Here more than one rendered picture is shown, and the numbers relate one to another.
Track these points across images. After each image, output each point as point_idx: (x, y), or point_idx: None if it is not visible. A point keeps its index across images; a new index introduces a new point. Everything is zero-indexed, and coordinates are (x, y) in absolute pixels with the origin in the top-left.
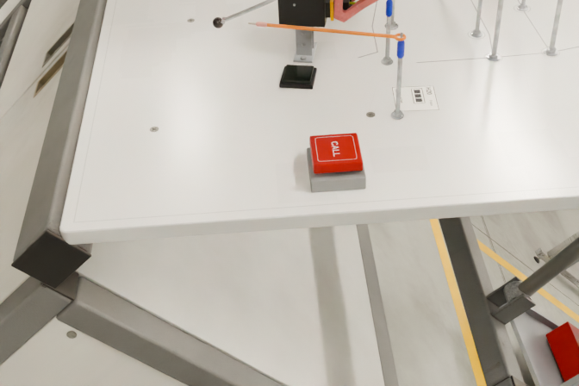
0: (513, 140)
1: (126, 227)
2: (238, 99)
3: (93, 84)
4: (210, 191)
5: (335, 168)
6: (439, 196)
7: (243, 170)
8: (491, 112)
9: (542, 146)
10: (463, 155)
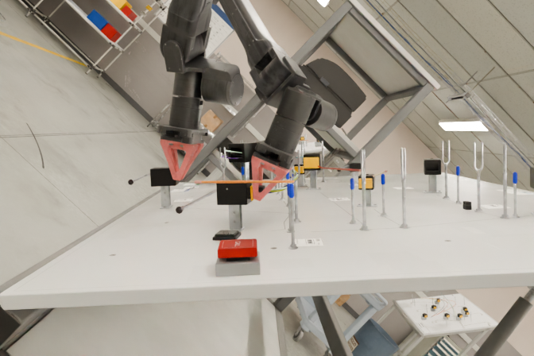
0: (379, 255)
1: (54, 293)
2: (180, 244)
3: (84, 241)
4: (135, 277)
5: (234, 253)
6: (319, 276)
7: (167, 268)
8: (363, 246)
9: (402, 257)
10: (340, 261)
